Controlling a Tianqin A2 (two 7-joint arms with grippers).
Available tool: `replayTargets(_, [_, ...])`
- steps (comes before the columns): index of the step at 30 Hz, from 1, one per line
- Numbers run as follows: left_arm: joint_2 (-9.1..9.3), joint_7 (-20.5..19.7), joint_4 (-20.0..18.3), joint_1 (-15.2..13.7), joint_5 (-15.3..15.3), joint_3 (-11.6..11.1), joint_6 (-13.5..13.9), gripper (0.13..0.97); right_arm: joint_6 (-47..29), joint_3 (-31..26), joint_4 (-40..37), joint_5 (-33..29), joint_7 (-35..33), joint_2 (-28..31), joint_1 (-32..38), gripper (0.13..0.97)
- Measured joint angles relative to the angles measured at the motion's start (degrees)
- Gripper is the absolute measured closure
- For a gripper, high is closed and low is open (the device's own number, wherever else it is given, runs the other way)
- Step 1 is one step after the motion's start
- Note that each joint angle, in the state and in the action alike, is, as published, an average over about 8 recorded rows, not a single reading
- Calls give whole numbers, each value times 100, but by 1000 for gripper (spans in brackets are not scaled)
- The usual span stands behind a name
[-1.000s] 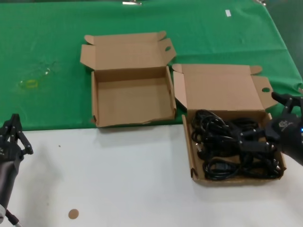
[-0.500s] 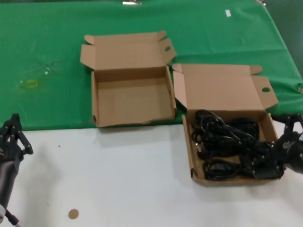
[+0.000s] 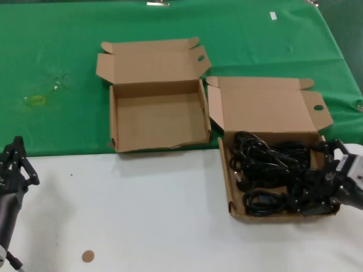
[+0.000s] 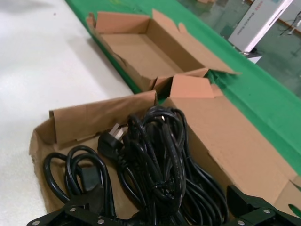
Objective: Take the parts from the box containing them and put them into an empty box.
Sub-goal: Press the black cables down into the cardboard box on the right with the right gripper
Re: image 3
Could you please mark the metal tablecloth clip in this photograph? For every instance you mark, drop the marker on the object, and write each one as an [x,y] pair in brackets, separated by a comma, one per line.
[312,1]
[158,3]

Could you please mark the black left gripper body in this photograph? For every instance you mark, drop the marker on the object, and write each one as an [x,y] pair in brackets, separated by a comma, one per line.
[8,204]

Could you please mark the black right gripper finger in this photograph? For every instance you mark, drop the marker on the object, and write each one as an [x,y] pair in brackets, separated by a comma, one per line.
[330,147]
[320,208]

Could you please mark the open brown cardboard box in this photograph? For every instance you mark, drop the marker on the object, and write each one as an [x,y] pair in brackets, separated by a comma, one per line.
[263,105]
[158,122]

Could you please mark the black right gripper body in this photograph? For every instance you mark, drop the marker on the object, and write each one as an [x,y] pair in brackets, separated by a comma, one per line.
[334,187]

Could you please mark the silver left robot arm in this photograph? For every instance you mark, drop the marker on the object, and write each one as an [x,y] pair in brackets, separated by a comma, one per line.
[1,253]

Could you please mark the round brown cardboard disc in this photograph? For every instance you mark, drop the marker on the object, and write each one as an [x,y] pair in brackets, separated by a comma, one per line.
[88,256]

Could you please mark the green tablecloth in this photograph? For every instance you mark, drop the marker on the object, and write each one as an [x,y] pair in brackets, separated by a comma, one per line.
[56,42]

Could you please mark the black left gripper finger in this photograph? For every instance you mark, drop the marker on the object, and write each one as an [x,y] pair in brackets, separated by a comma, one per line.
[27,167]
[10,156]

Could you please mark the white tape strip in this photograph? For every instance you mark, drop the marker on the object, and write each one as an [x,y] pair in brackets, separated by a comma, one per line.
[273,16]

